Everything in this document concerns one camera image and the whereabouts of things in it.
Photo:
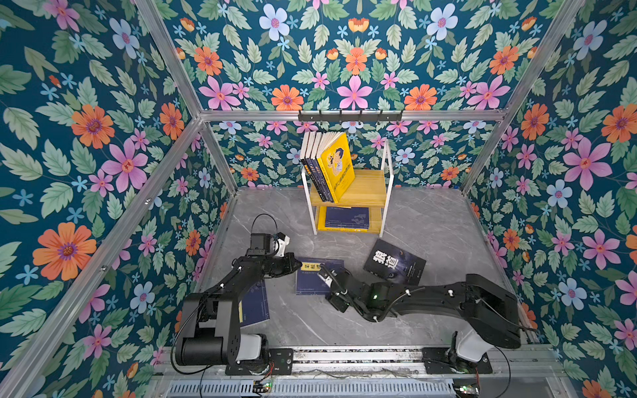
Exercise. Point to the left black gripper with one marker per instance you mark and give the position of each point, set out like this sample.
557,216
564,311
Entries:
288,267

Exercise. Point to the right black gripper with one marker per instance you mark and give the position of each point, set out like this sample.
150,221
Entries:
341,293

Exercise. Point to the navy book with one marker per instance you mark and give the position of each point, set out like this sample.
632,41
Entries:
347,217
308,281
254,306

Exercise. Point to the dark wolf cover book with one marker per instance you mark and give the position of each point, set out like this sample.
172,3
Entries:
393,264

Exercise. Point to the yellow book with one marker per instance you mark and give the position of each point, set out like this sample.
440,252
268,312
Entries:
335,161
375,215

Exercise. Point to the purple old man book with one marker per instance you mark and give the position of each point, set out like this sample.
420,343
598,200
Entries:
314,157
312,166

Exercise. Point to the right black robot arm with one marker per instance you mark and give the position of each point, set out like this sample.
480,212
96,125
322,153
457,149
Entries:
491,311

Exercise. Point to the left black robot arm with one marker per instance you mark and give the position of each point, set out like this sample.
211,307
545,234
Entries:
210,333

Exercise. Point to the yellow book on shelf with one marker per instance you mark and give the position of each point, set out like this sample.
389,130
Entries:
375,215

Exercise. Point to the white wooden book shelf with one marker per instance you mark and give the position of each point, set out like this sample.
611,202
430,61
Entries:
370,188

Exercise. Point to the black book gold title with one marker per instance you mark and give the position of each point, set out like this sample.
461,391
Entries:
306,162

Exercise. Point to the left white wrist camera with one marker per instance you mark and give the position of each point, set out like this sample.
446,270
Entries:
281,243

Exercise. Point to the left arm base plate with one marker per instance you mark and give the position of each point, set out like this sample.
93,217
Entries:
277,362

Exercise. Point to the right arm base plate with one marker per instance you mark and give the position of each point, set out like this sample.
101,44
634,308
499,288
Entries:
438,361

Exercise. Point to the black wall hook rail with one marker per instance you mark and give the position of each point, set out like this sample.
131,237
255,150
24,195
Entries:
340,116

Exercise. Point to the aluminium front rail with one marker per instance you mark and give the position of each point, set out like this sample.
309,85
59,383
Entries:
377,371

